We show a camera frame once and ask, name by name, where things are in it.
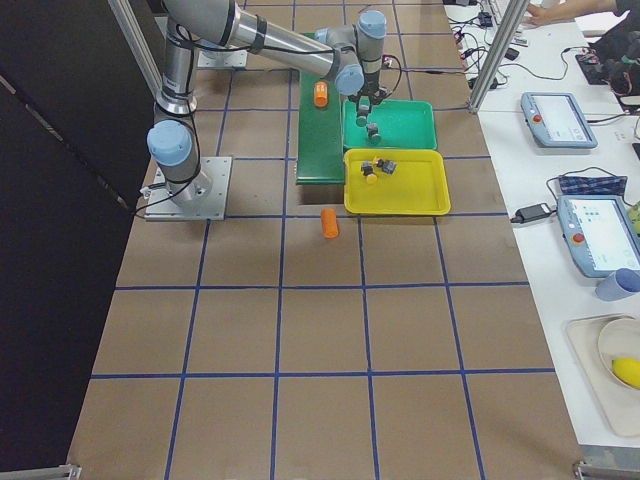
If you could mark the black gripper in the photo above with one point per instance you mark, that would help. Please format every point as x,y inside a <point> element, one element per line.
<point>364,103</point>

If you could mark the green push button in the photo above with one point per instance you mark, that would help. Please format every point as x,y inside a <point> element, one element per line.
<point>362,114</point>
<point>373,134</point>

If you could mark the orange cylinder battery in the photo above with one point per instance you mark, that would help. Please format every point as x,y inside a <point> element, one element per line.
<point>320,94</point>

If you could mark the yellow push button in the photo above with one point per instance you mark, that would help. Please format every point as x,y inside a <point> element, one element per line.
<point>368,172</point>
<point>386,166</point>

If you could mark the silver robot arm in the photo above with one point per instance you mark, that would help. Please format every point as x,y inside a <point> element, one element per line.
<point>349,56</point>

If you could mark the green plastic tray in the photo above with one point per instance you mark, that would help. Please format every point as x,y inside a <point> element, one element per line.
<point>402,124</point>

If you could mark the green conveyor belt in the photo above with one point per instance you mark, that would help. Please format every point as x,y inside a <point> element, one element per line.
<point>320,149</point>

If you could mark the yellow plastic tray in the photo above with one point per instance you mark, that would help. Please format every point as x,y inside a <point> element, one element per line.
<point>417,187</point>

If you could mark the plain orange cylinder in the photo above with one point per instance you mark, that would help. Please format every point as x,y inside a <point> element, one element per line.
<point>329,222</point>

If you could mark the upper teach pendant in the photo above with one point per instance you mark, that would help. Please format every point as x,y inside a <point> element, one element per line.
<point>556,121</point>

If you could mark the teach pendant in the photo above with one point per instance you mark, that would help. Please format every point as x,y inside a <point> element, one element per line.
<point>598,233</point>
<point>556,121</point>

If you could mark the black power adapter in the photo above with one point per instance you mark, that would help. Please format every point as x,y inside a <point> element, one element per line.
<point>532,213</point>

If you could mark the blue plaid cloth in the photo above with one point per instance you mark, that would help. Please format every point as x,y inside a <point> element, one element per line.
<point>582,185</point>

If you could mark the lower teach pendant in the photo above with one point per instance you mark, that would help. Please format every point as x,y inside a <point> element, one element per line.
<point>598,233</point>

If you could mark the blue cup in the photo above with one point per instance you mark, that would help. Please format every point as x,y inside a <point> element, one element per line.
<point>619,285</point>

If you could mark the beige serving tray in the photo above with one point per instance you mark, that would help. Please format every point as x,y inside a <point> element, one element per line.
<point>619,404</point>

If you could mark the beige bowl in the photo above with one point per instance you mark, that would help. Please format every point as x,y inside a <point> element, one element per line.
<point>618,338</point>

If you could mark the yellow lemon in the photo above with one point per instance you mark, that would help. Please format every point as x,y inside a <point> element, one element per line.
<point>627,370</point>

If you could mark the aluminium frame post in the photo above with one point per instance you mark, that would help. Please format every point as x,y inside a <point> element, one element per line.
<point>507,28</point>

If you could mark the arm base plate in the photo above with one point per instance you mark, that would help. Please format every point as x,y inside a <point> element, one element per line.
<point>204,199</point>
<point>222,60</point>

